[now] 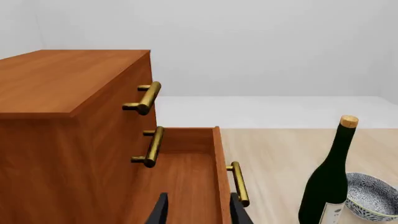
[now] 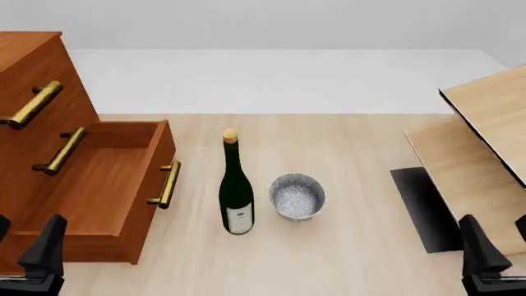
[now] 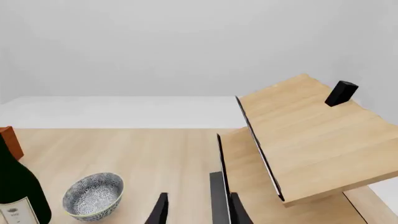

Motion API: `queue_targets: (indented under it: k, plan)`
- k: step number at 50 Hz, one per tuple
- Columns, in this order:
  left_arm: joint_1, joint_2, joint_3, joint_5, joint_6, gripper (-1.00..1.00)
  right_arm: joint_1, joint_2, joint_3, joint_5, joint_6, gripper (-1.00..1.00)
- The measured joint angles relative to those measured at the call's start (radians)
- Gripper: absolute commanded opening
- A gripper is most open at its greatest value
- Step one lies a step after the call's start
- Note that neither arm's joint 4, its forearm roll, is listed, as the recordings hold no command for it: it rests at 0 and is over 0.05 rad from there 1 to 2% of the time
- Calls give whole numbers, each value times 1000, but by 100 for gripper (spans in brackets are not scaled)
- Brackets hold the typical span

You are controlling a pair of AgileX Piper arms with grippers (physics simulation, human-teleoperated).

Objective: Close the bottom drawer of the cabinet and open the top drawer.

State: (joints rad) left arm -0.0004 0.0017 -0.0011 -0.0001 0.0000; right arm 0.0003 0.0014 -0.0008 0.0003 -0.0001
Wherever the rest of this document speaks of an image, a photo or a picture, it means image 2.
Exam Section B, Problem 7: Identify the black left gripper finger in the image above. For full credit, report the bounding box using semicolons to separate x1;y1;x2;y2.
0;214;12;244
16;213;69;278

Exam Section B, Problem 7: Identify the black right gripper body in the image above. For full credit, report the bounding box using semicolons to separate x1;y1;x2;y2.
460;270;526;296

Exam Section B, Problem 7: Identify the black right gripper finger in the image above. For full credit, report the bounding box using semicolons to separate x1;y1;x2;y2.
457;214;514;278
514;214;526;245

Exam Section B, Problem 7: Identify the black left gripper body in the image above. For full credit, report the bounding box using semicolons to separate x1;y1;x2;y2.
0;270;67;296

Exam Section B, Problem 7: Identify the open wooden drawer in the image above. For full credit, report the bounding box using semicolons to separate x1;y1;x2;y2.
11;118;178;266

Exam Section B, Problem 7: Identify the wooden cabinet with drawers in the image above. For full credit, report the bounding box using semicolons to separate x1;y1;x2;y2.
0;30;178;276

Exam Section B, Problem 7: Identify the pale wooden slanted stand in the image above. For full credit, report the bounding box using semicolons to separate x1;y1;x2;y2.
402;63;526;257

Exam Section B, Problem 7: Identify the speckled grey metal cup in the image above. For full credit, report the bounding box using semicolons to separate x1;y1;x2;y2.
268;172;327;223

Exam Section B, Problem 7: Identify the dark green wine bottle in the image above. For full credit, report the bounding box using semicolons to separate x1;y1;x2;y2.
218;127;256;237

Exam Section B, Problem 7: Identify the wooden drawer, mid-size brass handle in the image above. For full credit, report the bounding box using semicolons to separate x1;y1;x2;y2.
0;116;102;223

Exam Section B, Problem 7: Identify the mid-size brass drawer handle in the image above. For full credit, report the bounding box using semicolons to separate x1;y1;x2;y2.
31;126;88;178

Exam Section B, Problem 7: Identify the long brass drawer handle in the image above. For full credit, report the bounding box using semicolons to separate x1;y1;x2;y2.
0;80;65;131

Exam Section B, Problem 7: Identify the short brass drawer handle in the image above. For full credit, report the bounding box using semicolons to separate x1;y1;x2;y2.
146;160;182;210

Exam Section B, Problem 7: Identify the wooden drawer, long brass handle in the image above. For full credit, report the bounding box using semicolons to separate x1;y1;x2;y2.
0;34;99;146

